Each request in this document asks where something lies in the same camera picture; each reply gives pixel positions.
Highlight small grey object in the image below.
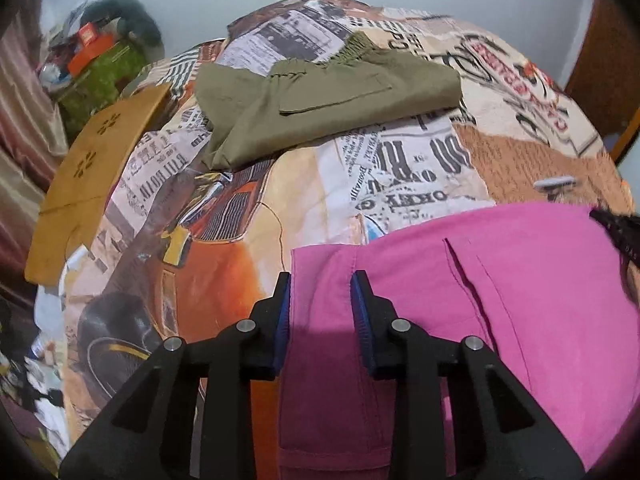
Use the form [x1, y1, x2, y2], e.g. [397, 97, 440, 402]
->
[533, 175, 576, 204]

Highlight pile of papers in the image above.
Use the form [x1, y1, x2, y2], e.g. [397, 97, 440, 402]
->
[0, 285, 72, 462]

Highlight pink pants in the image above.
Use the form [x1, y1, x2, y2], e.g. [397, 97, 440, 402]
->
[277, 201, 640, 480]

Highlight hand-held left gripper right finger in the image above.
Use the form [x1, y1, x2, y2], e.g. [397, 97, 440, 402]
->
[349, 269, 586, 480]

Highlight pile of clothes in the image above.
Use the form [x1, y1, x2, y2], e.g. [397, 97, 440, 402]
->
[49, 0, 122, 37]

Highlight olive green pants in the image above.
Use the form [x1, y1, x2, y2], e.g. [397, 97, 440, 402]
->
[193, 31, 462, 171]

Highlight orange box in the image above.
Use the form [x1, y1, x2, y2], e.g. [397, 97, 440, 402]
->
[67, 35, 114, 74]

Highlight brown wooden door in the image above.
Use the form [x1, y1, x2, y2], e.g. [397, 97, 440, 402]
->
[565, 0, 640, 137]

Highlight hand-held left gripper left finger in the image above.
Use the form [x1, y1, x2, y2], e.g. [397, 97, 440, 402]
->
[59, 271, 293, 480]

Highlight striped curtain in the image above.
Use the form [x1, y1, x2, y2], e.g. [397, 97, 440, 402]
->
[0, 7, 69, 307]

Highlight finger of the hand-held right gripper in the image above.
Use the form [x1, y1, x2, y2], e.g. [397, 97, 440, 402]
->
[589, 207, 640, 267]

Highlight printed blanket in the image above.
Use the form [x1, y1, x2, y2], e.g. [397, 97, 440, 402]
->
[57, 0, 624, 480]

